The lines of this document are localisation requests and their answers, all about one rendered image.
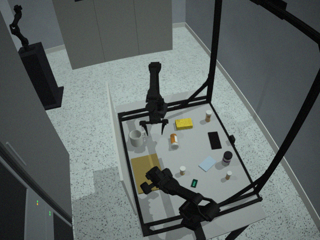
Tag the white bottle with black cap and purple band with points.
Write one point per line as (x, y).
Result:
(227, 158)

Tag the white ridged bottle cap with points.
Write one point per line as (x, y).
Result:
(174, 145)

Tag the brown cardboard box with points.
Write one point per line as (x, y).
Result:
(141, 166)

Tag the light blue flat box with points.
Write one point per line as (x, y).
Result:
(207, 163)

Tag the white-capped pill bottle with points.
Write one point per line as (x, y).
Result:
(182, 170)

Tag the yellow sponge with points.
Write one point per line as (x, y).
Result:
(184, 124)

